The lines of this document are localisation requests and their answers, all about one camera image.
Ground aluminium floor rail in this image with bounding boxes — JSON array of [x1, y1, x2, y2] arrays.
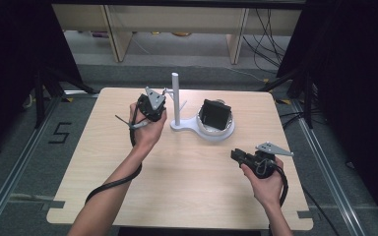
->
[[289, 97, 368, 236], [0, 88, 99, 236]]

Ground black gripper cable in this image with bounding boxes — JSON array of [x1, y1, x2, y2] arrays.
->
[[84, 97, 144, 207], [268, 162, 336, 236]]

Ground person's right hand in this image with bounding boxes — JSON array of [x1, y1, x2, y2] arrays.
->
[[240, 156, 285, 208]]

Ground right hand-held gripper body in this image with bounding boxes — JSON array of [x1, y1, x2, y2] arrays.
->
[[240, 141, 295, 180]]

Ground light wooden desk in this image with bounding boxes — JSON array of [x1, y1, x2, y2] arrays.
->
[[52, 3, 303, 65]]

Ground black curtain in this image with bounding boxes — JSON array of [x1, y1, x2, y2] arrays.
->
[[276, 0, 378, 227], [0, 0, 84, 162]]

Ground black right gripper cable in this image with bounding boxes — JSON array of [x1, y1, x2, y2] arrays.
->
[[268, 162, 336, 236]]

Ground person's left hand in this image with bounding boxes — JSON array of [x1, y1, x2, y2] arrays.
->
[[128, 101, 168, 151]]

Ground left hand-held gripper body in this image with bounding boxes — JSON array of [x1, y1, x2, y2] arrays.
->
[[137, 86, 167, 123]]

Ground black floor cables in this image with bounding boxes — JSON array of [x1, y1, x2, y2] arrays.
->
[[277, 110, 311, 130]]

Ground white stand with post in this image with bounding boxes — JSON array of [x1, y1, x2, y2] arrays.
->
[[161, 72, 236, 143]]

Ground black metal stand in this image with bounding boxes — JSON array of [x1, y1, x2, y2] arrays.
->
[[33, 66, 98, 130], [258, 65, 317, 130]]

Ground bundle of black cables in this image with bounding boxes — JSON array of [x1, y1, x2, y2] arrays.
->
[[241, 8, 292, 75]]

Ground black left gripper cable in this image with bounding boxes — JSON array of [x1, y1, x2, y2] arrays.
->
[[84, 97, 144, 207]]

